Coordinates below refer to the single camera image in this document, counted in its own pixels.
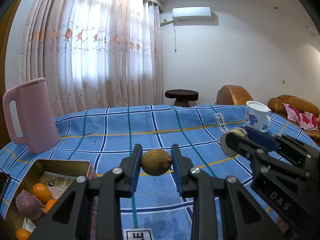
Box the cut fruit piece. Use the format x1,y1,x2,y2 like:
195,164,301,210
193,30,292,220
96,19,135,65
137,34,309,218
220,127,247,158

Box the orange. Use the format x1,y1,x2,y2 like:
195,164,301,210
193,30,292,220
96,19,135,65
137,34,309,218
15,228,31,240
44,198,57,213
33,183,53,203

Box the large purple round fruit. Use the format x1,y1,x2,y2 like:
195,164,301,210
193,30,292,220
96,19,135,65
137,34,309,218
15,190,42,220

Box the brown kiwi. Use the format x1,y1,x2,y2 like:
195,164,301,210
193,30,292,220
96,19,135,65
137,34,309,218
140,149,172,177

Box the white blue floral cup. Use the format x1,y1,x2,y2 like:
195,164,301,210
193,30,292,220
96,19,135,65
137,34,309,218
245,101,271,132

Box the brown leather sofa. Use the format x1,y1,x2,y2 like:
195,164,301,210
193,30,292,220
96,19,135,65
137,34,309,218
267,95,319,145

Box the pink floral cushion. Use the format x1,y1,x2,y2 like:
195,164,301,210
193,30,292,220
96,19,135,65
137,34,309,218
284,103,318,131

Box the gold pink tin box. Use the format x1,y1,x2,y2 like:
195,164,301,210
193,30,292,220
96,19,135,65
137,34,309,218
1,159,97,239

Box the brown leather armchair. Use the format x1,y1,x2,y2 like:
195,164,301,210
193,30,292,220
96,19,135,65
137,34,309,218
215,85,253,105

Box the orange in box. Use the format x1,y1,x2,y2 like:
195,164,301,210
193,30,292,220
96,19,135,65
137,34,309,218
15,228,31,240

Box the dark round stool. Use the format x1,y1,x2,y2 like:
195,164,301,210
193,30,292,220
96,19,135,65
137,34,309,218
164,89,199,107

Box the black smartphone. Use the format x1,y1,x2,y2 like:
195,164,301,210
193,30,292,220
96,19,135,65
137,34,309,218
0,172,11,200

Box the pink kettle jug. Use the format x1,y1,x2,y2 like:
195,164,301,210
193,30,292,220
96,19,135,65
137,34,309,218
3,77,60,154

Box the white air conditioner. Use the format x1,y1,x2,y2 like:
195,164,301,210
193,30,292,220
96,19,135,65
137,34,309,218
172,7,212,21

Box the sheer floral curtain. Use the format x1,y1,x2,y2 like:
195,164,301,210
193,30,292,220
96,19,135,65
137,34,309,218
20,0,163,117

